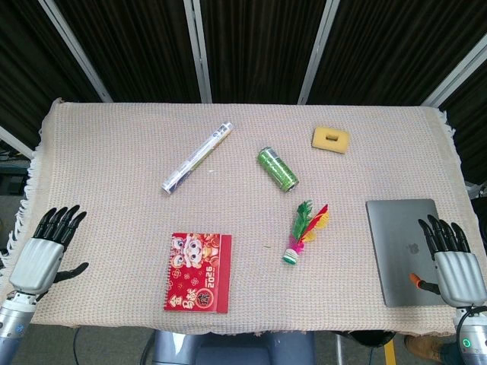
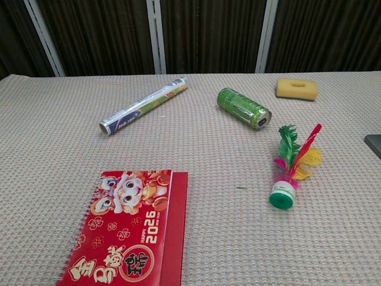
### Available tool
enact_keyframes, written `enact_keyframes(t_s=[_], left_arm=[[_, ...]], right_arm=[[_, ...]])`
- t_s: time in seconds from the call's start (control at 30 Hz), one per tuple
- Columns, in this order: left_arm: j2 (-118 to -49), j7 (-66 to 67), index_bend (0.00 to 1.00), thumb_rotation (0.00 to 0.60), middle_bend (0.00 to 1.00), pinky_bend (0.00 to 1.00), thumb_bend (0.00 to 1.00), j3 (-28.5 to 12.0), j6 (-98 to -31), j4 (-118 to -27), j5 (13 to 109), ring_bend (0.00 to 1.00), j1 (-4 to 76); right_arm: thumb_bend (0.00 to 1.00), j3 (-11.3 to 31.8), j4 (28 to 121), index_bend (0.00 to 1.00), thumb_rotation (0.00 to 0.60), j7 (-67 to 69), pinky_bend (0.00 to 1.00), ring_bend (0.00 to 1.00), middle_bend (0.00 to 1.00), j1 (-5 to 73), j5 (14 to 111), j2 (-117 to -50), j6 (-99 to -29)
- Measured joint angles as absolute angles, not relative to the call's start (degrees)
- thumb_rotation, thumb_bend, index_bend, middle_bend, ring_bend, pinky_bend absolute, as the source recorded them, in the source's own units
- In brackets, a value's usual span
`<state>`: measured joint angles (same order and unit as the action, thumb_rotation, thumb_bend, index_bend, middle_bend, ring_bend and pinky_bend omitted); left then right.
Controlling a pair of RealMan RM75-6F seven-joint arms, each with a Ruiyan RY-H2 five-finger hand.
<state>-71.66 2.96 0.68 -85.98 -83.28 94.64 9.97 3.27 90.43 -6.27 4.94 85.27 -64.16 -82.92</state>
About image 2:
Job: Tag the red 2026 spiral desk calendar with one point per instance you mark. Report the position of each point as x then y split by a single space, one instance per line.
125 232

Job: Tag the beige woven tablecloth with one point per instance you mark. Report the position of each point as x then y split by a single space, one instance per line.
208 238

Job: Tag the green drink can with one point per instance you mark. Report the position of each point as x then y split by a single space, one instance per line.
241 105

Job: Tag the grey laptop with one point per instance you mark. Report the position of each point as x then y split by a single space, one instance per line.
374 142

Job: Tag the cling film roll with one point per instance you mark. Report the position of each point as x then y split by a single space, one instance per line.
143 107

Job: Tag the white metal frame post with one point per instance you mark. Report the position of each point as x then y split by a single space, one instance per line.
156 38
266 38
44 38

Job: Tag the yellow sponge with hole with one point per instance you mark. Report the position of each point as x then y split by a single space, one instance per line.
285 89

